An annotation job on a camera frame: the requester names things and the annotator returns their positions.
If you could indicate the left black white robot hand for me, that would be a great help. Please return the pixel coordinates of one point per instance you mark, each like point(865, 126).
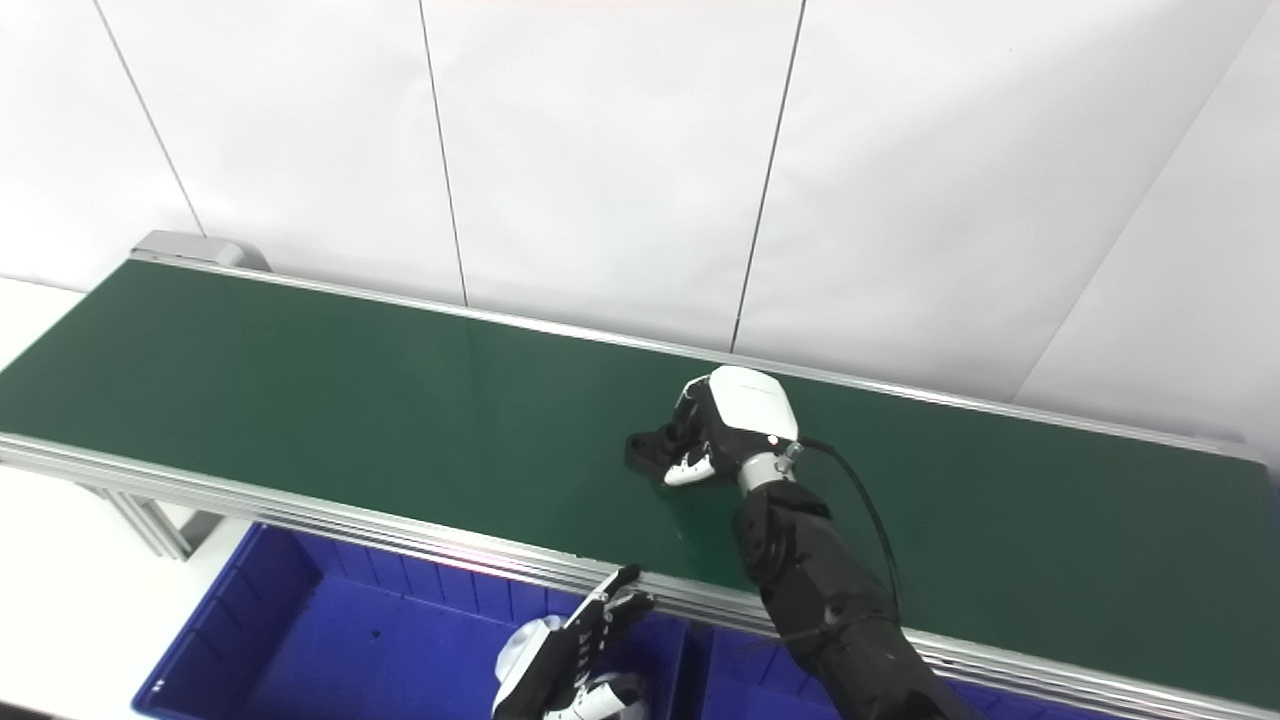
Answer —
point(570, 650)

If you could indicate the aluminium conveyor leg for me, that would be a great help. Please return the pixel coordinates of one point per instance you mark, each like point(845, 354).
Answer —
point(155, 525)

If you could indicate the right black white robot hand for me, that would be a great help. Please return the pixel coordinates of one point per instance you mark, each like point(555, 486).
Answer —
point(745, 410)

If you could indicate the grey conveyor end housing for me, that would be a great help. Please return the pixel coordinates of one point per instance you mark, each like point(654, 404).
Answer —
point(195, 250)

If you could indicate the green conveyor belt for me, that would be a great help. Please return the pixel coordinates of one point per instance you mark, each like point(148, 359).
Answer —
point(400, 420)

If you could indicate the blue plastic bin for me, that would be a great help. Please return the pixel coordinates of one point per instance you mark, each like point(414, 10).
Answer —
point(330, 650)
point(740, 680)

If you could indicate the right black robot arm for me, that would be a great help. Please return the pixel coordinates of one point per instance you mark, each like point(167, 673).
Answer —
point(820, 600)

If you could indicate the black flange part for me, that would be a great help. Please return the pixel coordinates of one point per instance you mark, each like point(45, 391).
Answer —
point(645, 450)

